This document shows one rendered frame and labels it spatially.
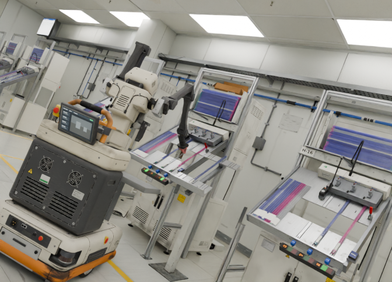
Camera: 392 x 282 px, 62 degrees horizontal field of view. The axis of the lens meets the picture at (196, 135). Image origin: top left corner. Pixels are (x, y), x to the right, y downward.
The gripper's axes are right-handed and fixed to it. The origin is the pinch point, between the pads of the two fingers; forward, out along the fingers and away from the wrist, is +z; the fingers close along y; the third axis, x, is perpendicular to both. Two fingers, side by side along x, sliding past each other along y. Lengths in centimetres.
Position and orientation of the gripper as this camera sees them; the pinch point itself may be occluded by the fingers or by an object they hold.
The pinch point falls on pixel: (184, 152)
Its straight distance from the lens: 312.0
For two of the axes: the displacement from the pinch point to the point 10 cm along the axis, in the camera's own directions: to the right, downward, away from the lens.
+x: -6.9, 4.5, -5.7
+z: 1.4, 8.5, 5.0
